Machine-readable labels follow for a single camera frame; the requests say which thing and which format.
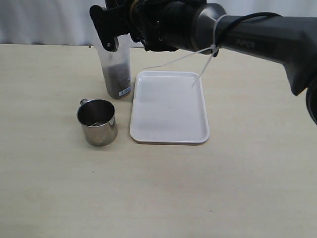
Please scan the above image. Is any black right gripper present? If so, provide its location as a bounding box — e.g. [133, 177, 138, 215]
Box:
[89, 0, 149, 52]

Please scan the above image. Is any white plastic tray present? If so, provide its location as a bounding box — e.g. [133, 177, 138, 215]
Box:
[129, 70, 210, 144]

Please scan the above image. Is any translucent plastic tumbler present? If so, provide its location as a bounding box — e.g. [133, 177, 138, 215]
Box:
[95, 35, 131, 99]

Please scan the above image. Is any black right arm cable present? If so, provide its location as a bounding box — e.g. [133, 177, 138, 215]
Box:
[215, 12, 283, 48]

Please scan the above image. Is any white curtain backdrop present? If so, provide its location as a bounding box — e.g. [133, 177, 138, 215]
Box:
[0, 0, 317, 46]

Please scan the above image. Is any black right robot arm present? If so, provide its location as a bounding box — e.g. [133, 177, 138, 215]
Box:
[89, 0, 317, 120]

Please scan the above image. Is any white zip tie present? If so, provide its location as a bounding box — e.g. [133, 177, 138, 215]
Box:
[143, 14, 228, 88]

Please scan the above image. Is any steel mug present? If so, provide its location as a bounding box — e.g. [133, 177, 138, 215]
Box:
[76, 99, 118, 147]

